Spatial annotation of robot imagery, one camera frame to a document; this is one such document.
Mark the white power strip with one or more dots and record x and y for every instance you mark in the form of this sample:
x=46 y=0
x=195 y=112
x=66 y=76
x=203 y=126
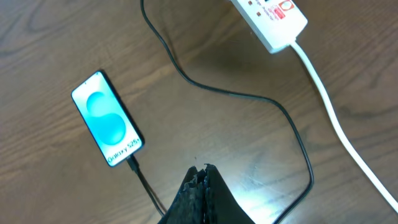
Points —
x=276 y=23

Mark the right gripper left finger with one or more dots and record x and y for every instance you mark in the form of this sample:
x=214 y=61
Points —
x=188 y=204

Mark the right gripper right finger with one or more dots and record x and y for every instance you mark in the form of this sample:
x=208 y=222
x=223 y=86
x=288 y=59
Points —
x=220 y=205

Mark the blue Galaxy smartphone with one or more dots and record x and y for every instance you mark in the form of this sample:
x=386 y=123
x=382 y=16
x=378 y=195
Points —
x=106 y=117

